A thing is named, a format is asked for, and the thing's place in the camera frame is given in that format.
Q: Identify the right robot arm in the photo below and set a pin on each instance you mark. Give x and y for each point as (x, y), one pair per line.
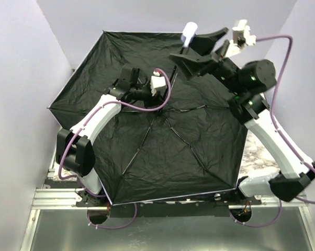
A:
(247, 84)

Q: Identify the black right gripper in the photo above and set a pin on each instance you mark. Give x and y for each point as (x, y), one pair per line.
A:
(216, 56)

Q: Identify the lavender folding umbrella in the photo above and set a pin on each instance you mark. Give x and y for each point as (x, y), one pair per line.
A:
(193, 146)

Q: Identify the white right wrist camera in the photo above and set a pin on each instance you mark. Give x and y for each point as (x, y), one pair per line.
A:
(241, 38)

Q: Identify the aluminium frame rail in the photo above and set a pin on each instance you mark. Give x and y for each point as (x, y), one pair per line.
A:
(54, 199)

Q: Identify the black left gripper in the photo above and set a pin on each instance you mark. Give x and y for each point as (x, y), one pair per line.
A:
(146, 93)

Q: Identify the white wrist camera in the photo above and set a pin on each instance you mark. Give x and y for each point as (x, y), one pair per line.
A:
(158, 82)
(241, 38)

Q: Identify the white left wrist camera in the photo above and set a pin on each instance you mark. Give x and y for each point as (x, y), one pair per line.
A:
(158, 82)

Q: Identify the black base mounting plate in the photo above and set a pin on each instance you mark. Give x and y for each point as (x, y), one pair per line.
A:
(219, 204)

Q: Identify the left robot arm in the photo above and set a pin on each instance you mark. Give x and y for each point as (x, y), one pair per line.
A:
(75, 155)

